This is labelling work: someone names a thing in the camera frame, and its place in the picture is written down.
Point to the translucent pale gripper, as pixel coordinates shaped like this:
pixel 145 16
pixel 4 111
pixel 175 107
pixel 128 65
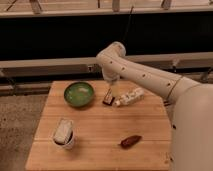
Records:
pixel 114 89

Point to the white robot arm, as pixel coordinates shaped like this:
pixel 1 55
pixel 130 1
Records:
pixel 191 147

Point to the green ceramic bowl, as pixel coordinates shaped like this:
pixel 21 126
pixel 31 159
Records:
pixel 79 94

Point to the dark brown snack bar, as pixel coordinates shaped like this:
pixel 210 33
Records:
pixel 108 98

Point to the clear plastic water bottle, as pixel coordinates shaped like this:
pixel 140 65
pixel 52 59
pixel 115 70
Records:
pixel 129 97

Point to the dark red chili pepper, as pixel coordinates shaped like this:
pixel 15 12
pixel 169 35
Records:
pixel 130 141

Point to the white cup with sponge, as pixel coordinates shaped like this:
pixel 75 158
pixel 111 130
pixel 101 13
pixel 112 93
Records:
pixel 64 135

